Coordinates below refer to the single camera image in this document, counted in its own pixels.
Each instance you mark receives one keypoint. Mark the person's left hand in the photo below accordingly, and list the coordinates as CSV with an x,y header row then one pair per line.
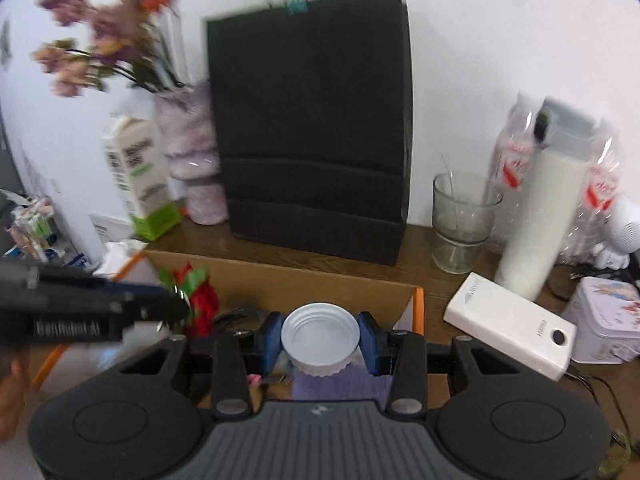
x,y
11,395

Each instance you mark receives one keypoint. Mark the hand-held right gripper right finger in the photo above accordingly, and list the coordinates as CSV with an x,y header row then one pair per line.
x,y
370,344

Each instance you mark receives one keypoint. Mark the white ribbed plastic lid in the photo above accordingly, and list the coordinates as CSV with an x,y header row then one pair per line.
x,y
320,332

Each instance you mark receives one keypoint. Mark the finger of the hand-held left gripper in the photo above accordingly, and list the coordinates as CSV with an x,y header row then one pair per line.
x,y
160,314
140,292

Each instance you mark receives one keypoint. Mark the pink dried flowers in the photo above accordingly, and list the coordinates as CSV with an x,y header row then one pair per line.
x,y
115,25

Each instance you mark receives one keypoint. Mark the white power bank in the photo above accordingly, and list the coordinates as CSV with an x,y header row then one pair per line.
x,y
505,320

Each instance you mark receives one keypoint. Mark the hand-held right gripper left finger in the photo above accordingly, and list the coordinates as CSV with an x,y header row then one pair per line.
x,y
272,342

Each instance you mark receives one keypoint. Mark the red cardboard box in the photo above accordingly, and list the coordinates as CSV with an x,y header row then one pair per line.
x,y
300,280

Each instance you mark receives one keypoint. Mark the clear glass cup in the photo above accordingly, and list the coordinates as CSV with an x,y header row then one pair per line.
x,y
465,230

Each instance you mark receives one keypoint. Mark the white round speaker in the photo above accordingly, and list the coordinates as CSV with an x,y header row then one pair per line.
x,y
625,225

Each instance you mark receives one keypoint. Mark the white thermos bottle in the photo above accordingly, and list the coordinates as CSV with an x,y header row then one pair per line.
x,y
545,210

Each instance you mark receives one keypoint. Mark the black paper bag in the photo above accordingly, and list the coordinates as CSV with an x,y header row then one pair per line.
x,y
310,110

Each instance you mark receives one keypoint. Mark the purple cloth pouch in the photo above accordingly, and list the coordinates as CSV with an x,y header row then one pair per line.
x,y
340,386

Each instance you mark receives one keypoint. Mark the red artificial flower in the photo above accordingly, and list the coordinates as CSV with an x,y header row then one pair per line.
x,y
202,305

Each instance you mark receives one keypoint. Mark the crumpled white tissue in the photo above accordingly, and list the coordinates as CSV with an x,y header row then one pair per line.
x,y
117,252

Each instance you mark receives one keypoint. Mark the wooden desk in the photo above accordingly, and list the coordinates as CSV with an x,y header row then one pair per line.
x,y
430,287

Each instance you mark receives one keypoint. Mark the purple stone vase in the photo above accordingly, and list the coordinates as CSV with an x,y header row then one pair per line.
x,y
192,130

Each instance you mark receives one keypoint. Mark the green white milk carton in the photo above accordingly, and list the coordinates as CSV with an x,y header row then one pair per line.
x,y
137,170

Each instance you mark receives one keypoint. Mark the printed tin box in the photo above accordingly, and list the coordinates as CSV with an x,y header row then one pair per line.
x,y
605,320

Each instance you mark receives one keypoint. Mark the cluttered shelf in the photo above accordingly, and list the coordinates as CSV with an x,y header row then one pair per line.
x,y
30,225

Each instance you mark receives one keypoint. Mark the clear plastic water bottle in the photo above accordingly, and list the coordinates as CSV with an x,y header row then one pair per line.
x,y
512,160
597,185

